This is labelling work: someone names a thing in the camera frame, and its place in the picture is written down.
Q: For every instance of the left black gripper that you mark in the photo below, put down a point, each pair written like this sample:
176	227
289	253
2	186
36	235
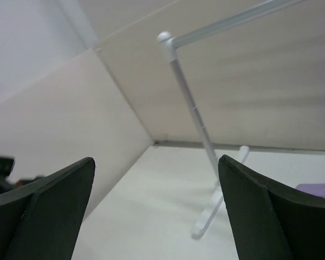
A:
6	186

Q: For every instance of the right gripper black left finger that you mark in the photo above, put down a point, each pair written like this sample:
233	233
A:
42	219

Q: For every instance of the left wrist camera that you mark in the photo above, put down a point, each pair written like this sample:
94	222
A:
6	165

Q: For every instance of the purple t shirt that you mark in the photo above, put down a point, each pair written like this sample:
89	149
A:
314	189

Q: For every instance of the white clothes rack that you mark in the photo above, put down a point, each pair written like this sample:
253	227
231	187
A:
169	46

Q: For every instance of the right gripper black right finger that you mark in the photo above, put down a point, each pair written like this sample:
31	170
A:
270	220

